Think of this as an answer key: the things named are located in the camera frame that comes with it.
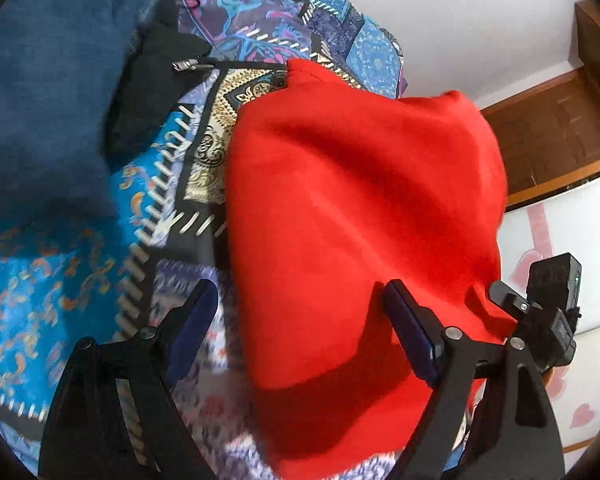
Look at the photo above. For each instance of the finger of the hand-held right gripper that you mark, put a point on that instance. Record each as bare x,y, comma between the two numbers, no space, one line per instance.
510,300

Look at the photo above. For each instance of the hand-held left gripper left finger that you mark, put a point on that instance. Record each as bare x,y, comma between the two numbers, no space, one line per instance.
195,330

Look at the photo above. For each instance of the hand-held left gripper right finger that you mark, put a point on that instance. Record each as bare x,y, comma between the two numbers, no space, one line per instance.
412,335

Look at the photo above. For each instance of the red garment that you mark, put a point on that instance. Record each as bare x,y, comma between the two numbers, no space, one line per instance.
355,200

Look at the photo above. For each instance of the blue patchwork blanket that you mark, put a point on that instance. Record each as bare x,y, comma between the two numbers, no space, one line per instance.
55,285

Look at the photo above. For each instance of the brown wooden furniture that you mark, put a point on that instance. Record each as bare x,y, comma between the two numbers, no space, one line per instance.
550,130

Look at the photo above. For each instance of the black zippered garment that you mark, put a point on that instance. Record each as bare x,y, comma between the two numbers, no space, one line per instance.
150,90

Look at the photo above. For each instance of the dark blue garment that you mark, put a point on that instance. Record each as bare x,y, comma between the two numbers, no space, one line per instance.
45,85

